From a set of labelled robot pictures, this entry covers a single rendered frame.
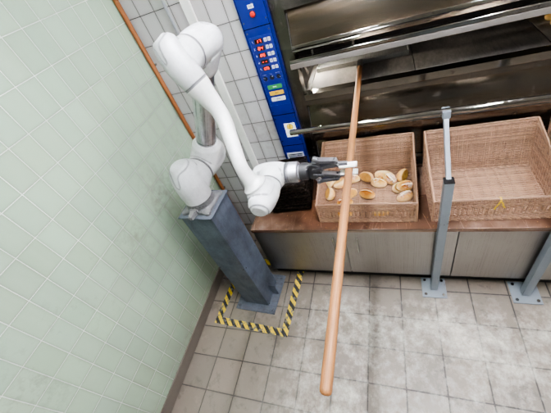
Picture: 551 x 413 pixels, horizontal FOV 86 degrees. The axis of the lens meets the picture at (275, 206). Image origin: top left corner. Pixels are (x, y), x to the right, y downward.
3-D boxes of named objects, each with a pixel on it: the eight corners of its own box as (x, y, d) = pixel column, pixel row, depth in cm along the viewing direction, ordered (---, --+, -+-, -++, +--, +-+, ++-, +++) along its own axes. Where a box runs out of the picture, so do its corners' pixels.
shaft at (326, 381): (332, 398, 68) (330, 395, 66) (320, 396, 69) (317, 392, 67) (362, 70, 176) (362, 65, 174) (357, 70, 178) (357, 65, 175)
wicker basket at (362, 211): (328, 172, 214) (321, 140, 195) (413, 166, 193) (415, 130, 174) (318, 223, 183) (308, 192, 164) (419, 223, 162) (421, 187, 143)
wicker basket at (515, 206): (419, 165, 192) (421, 129, 173) (526, 156, 172) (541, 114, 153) (430, 223, 160) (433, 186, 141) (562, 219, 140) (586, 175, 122)
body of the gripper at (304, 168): (298, 158, 125) (321, 156, 121) (303, 173, 130) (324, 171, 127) (295, 170, 120) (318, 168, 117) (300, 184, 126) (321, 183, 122)
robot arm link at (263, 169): (292, 174, 134) (286, 193, 126) (261, 176, 140) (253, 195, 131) (286, 155, 127) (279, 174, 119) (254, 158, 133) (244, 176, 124)
